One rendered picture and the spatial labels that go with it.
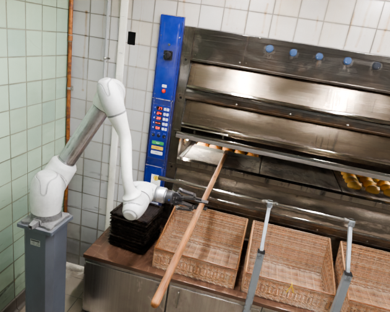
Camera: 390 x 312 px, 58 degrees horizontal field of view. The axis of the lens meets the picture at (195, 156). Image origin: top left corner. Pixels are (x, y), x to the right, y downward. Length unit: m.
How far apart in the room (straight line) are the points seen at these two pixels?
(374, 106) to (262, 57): 0.77
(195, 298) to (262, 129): 1.19
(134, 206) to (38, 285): 0.75
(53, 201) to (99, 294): 0.95
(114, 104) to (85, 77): 0.97
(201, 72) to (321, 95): 0.80
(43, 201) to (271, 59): 1.60
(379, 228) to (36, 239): 2.17
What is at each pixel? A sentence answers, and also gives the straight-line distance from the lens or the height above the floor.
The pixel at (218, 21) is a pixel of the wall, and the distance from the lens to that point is 2.40.
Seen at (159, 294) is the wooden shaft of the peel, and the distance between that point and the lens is 1.31.
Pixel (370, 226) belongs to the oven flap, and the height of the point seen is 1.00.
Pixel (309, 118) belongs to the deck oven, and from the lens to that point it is 2.42.
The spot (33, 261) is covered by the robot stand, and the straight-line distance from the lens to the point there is 2.16.
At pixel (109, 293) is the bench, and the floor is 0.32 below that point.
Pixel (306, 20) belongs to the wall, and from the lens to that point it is 2.38.
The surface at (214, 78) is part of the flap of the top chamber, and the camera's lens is 2.41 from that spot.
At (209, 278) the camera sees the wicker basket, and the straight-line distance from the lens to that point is 2.36.
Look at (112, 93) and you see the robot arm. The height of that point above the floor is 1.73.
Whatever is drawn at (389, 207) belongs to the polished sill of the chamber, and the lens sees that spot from 2.70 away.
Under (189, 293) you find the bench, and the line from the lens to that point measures 2.41.
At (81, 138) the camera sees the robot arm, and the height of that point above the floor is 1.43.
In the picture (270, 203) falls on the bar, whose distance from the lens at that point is 2.18.
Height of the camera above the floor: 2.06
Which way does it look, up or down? 19 degrees down
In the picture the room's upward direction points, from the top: 9 degrees clockwise
